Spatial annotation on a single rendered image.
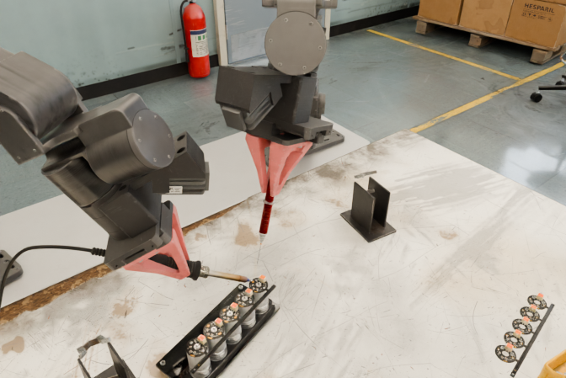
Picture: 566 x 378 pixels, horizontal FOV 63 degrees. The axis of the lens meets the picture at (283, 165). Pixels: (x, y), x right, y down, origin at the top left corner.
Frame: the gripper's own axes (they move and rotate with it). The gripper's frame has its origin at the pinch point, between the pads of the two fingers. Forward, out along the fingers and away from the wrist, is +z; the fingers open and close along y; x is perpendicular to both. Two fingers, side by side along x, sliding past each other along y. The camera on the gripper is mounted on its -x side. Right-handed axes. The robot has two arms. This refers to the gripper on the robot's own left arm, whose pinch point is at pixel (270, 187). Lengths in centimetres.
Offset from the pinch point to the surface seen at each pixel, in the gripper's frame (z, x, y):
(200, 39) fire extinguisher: -1, 197, -185
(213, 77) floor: 24, 214, -183
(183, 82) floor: 30, 196, -194
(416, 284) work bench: 13.3, 18.1, 16.7
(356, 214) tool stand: 8.9, 24.7, 3.3
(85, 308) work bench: 22.8, -9.6, -20.1
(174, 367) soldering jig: 21.9, -10.2, -2.8
